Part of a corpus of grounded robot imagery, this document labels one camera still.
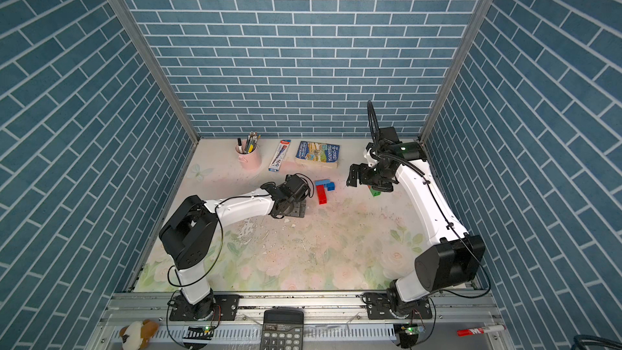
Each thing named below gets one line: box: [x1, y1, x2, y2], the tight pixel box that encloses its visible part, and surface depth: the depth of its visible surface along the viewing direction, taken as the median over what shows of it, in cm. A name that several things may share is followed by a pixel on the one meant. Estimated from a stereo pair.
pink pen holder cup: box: [234, 144, 262, 171], surface depth 104 cm
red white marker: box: [456, 324, 507, 338], surface depth 71 cm
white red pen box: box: [268, 139, 292, 173], surface depth 114 cm
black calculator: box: [259, 308, 304, 350], surface depth 69 cm
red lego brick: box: [315, 184, 328, 205], surface depth 99 cm
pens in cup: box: [237, 131, 262, 154], surface depth 103 cm
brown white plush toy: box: [119, 319, 160, 350], surface depth 69 cm
